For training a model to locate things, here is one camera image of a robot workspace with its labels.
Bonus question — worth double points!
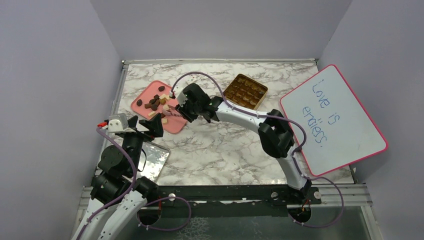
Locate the pink silicone tongs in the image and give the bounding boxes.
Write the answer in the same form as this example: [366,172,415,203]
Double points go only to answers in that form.
[162,105,183,118]

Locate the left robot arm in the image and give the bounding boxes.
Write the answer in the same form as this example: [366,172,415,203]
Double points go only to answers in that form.
[72,113,164,240]

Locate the pink framed whiteboard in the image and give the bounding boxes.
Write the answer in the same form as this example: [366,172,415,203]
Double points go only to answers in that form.
[280,64,389,177]

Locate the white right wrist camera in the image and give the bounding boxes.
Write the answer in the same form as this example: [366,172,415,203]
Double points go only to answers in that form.
[176,92,188,107]

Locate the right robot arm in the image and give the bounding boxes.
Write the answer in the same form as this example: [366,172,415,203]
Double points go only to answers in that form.
[131,81,312,204]

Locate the gold chocolate tin box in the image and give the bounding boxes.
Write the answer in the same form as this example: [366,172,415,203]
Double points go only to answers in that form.
[223,73,268,110]

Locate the pink plastic tray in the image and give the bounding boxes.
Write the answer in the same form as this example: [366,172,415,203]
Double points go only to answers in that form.
[130,80,187,134]

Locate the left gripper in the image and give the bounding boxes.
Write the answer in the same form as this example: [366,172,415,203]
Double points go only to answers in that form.
[122,112,164,175]

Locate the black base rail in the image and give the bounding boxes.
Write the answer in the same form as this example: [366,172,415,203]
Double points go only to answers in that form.
[138,184,322,222]

